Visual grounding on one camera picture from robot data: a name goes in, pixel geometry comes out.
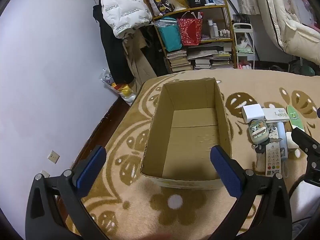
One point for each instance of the wide pile of books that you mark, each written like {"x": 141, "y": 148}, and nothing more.
{"x": 212, "y": 60}

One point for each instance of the purple printed bag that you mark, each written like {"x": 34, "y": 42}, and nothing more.
{"x": 157, "y": 0}

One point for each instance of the cardboard box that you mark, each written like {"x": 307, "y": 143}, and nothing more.
{"x": 192, "y": 140}

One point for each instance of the plastic bag of snacks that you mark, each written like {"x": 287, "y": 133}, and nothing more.
{"x": 122, "y": 90}

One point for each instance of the plain white wall socket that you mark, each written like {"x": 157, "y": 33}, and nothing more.
{"x": 45, "y": 173}

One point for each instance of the wooden shelf rack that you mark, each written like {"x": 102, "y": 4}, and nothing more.
{"x": 217, "y": 40}

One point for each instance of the teal bag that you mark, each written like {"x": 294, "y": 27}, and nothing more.
{"x": 170, "y": 37}

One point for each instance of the green finger skateboard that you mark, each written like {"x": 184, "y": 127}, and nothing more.
{"x": 295, "y": 117}

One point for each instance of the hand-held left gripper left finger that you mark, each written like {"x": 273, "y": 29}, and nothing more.
{"x": 92, "y": 170}

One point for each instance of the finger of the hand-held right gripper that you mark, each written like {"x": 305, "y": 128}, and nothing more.
{"x": 303, "y": 137}

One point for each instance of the cream padded chair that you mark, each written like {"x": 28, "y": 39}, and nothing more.
{"x": 292, "y": 25}

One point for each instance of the white square box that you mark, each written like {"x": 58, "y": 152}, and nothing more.
{"x": 252, "y": 112}

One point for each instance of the tall stack of books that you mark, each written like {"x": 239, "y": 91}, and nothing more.
{"x": 178, "y": 61}

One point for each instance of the white wall socket with holes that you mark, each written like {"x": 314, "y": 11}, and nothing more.
{"x": 53, "y": 157}

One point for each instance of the white long box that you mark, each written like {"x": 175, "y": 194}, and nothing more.
{"x": 272, "y": 115}

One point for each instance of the dark wooden bed frame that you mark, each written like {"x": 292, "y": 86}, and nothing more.
{"x": 105, "y": 122}

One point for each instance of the row of small bottles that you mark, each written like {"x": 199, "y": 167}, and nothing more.
{"x": 216, "y": 30}

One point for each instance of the cartoon printed earbuds case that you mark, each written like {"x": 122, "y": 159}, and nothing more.
{"x": 257, "y": 131}

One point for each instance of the white plug adapter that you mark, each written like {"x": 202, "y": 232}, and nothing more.
{"x": 291, "y": 141}

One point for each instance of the beige hanging garment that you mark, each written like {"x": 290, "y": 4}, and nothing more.
{"x": 140, "y": 65}

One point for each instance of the key bunch with black fob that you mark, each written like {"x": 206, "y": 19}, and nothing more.
{"x": 272, "y": 131}

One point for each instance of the white remote control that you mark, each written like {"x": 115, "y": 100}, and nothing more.
{"x": 273, "y": 160}

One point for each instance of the black coat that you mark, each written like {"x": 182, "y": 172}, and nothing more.
{"x": 112, "y": 55}

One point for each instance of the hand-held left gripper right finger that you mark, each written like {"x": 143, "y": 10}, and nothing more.
{"x": 225, "y": 172}

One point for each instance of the white rolling cart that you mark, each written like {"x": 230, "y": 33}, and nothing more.
{"x": 242, "y": 25}

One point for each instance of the pale blue gadget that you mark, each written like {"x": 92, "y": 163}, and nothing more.
{"x": 282, "y": 135}

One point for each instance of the red patterned bag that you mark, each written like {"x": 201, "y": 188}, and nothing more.
{"x": 190, "y": 31}

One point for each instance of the white puffer jacket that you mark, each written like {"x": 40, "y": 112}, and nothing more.
{"x": 125, "y": 10}

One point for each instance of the blue cloth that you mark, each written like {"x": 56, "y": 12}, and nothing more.
{"x": 298, "y": 230}

